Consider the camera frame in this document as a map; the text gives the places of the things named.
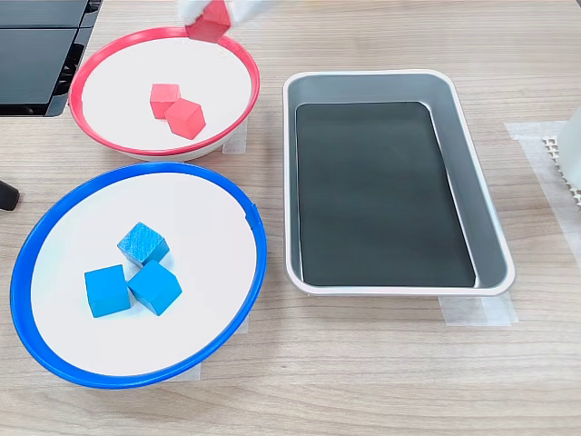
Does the red wooden cube block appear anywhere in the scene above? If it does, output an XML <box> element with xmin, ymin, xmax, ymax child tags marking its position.
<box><xmin>163</xmin><ymin>98</ymin><xmax>207</xmax><ymax>141</ymax></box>
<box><xmin>183</xmin><ymin>0</ymin><xmax>232</xmax><ymax>45</ymax></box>
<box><xmin>149</xmin><ymin>83</ymin><xmax>182</xmax><ymax>121</ymax></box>

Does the blue wooden cube block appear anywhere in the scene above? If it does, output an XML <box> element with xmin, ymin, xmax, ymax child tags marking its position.
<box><xmin>116</xmin><ymin>221</ymin><xmax>171</xmax><ymax>268</ymax></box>
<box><xmin>84</xmin><ymin>263</ymin><xmax>132</xmax><ymax>319</ymax></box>
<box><xmin>126</xmin><ymin>259</ymin><xmax>183</xmax><ymax>317</ymax></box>

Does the black tray liner mat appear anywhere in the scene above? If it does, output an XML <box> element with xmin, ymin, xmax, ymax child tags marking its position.
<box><xmin>294</xmin><ymin>100</ymin><xmax>478</xmax><ymax>289</ymax></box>

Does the silver metal tray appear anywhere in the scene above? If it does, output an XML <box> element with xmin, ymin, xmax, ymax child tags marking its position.
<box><xmin>281</xmin><ymin>68</ymin><xmax>517</xmax><ymax>299</ymax></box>

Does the red-rimmed white dish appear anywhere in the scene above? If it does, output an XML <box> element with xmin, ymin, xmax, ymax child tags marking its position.
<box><xmin>68</xmin><ymin>25</ymin><xmax>261</xmax><ymax>163</ymax></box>

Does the black flat electronic device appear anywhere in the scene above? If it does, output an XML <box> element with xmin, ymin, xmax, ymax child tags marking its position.
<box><xmin>0</xmin><ymin>0</ymin><xmax>104</xmax><ymax>118</ymax></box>

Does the blue-rimmed white dish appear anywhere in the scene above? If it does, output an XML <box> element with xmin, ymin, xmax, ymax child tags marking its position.
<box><xmin>9</xmin><ymin>162</ymin><xmax>268</xmax><ymax>391</ymax></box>

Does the black rounded stand foot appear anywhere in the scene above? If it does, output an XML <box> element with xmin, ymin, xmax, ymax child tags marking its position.
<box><xmin>0</xmin><ymin>179</ymin><xmax>22</xmax><ymax>212</ymax></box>

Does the wide clear tape patch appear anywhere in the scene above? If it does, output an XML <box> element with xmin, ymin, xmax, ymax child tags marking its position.
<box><xmin>503</xmin><ymin>120</ymin><xmax>581</xmax><ymax>265</ymax></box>

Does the white mesh base mat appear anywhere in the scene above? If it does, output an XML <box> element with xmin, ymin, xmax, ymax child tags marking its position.
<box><xmin>542</xmin><ymin>134</ymin><xmax>581</xmax><ymax>208</ymax></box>

